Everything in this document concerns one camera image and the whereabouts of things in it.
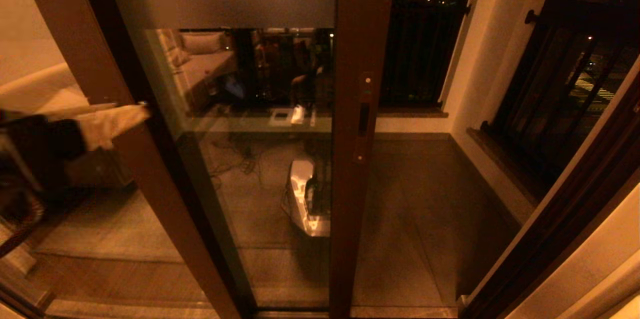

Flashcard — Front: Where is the brown framed sliding glass door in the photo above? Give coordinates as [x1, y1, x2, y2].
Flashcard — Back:
[97, 0, 399, 319]

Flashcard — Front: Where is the brown framed fixed glass panel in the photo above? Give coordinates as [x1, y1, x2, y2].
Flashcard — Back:
[0, 0, 256, 319]

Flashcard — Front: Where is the dark wooden door jamb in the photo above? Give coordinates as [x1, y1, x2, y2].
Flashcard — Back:
[456, 56, 640, 319]

